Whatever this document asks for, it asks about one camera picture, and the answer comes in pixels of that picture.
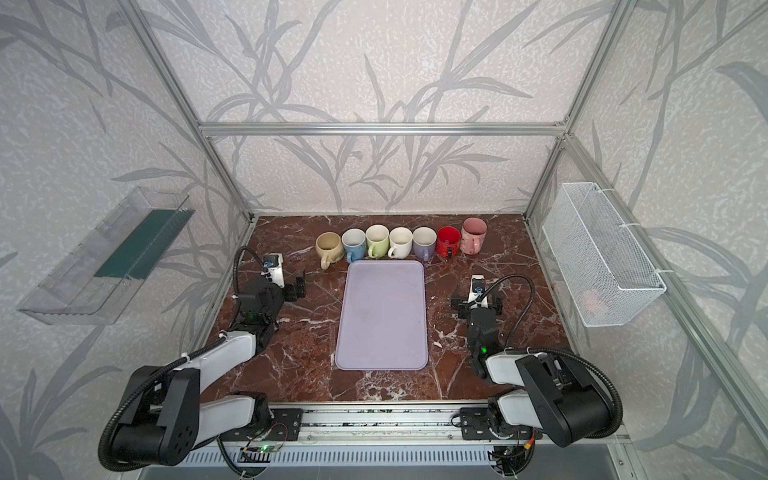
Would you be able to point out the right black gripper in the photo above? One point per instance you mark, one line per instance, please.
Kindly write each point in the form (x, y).
(477, 308)

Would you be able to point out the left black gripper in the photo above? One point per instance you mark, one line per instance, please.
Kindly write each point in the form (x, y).
(288, 288)

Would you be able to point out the cream teapot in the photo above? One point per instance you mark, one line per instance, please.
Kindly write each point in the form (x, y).
(329, 248)

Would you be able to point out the pink patterned mug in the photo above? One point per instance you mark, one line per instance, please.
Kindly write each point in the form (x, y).
(473, 235)

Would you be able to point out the blue mug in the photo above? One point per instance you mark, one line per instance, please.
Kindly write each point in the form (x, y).
(355, 244)

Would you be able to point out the red mug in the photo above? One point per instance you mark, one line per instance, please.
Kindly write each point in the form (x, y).
(448, 242)

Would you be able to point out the lavender mug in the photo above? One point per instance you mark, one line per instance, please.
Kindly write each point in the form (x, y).
(424, 243)

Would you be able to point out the light green mug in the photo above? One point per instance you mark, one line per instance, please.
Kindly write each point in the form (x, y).
(377, 241)

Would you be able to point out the white mug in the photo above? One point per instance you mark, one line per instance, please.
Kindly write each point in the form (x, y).
(400, 243)

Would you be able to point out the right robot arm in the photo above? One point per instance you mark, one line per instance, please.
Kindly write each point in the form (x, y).
(552, 391)

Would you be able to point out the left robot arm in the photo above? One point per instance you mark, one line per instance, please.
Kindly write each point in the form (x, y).
(161, 418)

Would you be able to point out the lavender plastic tray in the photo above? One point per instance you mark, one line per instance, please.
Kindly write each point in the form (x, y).
(383, 321)

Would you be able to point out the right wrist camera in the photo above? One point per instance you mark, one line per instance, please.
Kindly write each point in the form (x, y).
(477, 294)

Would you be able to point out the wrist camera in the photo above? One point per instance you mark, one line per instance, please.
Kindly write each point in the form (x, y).
(272, 269)
(477, 294)

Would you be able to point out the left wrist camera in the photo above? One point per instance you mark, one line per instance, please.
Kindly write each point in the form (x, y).
(272, 269)

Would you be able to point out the white wire mesh basket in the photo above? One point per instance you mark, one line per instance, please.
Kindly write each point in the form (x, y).
(609, 276)

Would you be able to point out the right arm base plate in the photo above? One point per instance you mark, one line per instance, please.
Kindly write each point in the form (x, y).
(479, 424)

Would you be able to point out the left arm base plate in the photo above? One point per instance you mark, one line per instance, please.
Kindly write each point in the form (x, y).
(283, 426)

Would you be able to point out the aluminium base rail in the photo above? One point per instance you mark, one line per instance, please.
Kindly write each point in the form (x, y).
(384, 424)

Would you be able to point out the clear plastic wall bin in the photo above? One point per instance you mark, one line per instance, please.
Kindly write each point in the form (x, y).
(95, 282)

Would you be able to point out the aluminium cage frame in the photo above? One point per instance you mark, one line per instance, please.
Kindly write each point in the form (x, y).
(748, 401)

